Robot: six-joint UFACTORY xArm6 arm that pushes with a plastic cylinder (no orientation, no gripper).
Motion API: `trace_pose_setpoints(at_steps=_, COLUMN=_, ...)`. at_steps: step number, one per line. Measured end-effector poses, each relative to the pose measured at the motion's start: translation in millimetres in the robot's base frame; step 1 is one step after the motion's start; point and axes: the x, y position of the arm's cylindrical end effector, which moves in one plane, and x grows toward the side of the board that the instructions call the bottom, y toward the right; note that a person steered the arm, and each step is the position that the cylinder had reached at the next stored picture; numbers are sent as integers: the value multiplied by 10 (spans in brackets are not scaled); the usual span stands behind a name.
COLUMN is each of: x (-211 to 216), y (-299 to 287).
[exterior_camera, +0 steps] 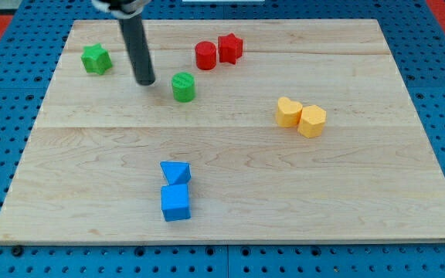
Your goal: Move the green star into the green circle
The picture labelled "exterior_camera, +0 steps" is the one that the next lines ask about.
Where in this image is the red star block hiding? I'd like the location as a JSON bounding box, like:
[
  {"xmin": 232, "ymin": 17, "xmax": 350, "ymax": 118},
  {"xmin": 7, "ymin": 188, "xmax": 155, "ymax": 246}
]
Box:
[{"xmin": 218, "ymin": 33, "xmax": 243, "ymax": 64}]

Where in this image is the green star block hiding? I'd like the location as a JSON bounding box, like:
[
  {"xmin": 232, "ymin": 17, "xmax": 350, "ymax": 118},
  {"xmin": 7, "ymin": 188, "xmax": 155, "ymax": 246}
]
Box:
[{"xmin": 80, "ymin": 43, "xmax": 113, "ymax": 75}]

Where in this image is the light wooden board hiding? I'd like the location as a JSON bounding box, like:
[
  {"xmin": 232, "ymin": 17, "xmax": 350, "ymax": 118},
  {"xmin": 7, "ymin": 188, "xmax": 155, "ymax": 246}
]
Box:
[{"xmin": 0, "ymin": 19, "xmax": 445, "ymax": 246}]

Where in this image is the blue triangle block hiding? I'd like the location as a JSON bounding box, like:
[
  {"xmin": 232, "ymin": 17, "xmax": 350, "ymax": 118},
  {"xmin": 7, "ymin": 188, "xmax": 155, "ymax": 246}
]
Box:
[{"xmin": 160, "ymin": 161, "xmax": 192, "ymax": 185}]

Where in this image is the green cylinder block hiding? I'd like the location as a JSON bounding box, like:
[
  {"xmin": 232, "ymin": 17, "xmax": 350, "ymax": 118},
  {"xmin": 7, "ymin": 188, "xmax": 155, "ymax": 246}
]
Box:
[{"xmin": 172, "ymin": 72, "xmax": 195, "ymax": 103}]

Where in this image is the yellow heart block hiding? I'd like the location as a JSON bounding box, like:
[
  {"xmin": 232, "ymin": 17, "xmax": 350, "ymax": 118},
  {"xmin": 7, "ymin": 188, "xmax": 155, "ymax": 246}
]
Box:
[{"xmin": 275, "ymin": 97, "xmax": 303, "ymax": 127}]

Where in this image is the blue cube block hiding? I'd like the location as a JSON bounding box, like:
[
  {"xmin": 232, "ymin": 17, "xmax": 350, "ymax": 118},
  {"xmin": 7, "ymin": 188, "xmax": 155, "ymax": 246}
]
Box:
[{"xmin": 161, "ymin": 184, "xmax": 191, "ymax": 222}]

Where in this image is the red cylinder block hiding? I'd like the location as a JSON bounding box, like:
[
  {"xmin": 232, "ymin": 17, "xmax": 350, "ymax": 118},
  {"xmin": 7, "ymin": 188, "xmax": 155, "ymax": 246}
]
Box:
[{"xmin": 195, "ymin": 41, "xmax": 216, "ymax": 70}]

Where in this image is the yellow pentagon block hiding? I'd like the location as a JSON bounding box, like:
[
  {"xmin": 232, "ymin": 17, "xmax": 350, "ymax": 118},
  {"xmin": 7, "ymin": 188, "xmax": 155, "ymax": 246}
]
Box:
[{"xmin": 297, "ymin": 105, "xmax": 327, "ymax": 138}]

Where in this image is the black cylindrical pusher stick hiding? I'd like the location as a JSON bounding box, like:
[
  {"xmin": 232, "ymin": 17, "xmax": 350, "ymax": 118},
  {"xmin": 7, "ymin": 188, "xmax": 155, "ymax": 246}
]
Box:
[{"xmin": 118, "ymin": 14, "xmax": 156, "ymax": 86}]

